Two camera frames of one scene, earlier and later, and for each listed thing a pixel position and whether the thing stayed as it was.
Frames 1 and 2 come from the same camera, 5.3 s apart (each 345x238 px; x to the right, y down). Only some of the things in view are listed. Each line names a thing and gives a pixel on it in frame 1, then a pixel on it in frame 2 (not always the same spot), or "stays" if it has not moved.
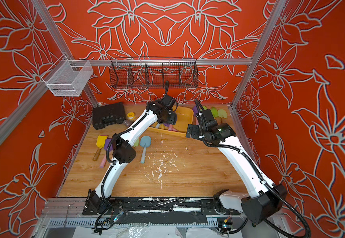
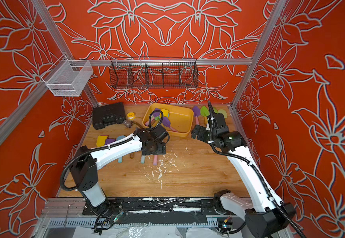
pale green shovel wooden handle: (222, 113) stays
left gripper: (173, 120) to (162, 149)
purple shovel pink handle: (195, 110) stays
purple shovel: (170, 127) stays
